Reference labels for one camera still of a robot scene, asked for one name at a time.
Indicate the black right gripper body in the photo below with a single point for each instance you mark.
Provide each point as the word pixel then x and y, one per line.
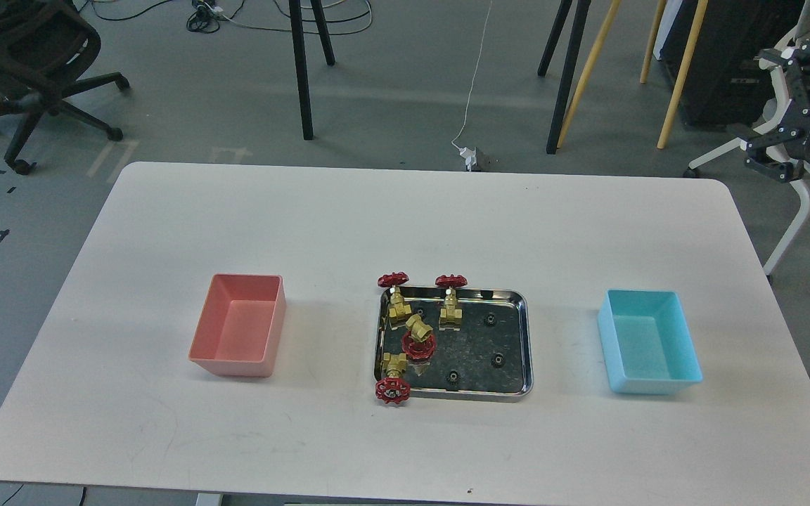
pixel 774 154

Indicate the brass valve red handwheel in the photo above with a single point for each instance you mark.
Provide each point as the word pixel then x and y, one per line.
pixel 419 341

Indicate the blue plastic box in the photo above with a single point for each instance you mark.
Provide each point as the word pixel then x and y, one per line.
pixel 646 343

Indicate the brass valve back right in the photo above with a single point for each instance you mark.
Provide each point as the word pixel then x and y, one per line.
pixel 451 312

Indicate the brass valve back left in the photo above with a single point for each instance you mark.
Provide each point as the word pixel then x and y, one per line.
pixel 398 309

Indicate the brass valve front left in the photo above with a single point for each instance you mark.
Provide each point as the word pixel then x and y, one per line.
pixel 392 387

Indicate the pink plastic box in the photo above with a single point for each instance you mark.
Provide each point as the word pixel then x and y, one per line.
pixel 240 325

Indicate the black cabinet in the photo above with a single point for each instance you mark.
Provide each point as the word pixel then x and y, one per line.
pixel 725 84

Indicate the yellow wooden leg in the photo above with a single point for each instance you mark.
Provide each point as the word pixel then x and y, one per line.
pixel 681 80
pixel 649 53
pixel 603 32

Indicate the black stand leg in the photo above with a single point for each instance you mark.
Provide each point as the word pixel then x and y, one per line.
pixel 554 35
pixel 566 77

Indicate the white power adapter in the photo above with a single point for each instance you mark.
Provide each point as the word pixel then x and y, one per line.
pixel 475 160

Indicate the stainless steel tray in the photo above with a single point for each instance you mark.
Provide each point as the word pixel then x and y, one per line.
pixel 469 350

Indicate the black tripod leg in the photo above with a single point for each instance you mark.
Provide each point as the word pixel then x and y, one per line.
pixel 298 44
pixel 323 31

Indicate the black office chair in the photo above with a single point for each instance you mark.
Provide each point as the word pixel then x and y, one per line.
pixel 45 48

